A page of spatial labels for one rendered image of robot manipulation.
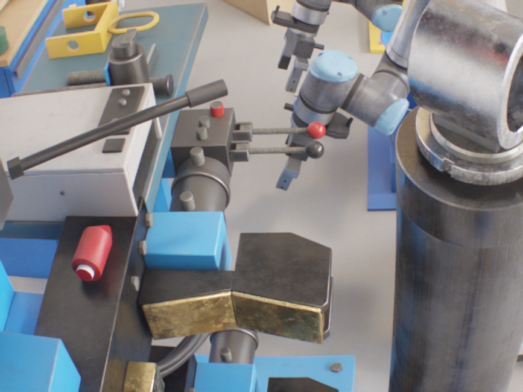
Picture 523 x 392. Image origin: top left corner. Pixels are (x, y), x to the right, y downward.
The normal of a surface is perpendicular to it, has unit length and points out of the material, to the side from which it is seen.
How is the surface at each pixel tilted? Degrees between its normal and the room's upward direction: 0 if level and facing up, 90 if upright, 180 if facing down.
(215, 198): 49
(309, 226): 0
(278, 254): 0
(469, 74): 64
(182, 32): 0
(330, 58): 19
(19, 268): 90
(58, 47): 90
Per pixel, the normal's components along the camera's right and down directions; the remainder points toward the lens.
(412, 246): -0.86, 0.40
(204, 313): 0.17, 0.65
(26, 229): -0.09, 0.68
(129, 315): 0.99, -0.02
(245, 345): 0.58, -0.56
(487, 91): -0.66, 0.27
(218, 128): -0.11, -0.73
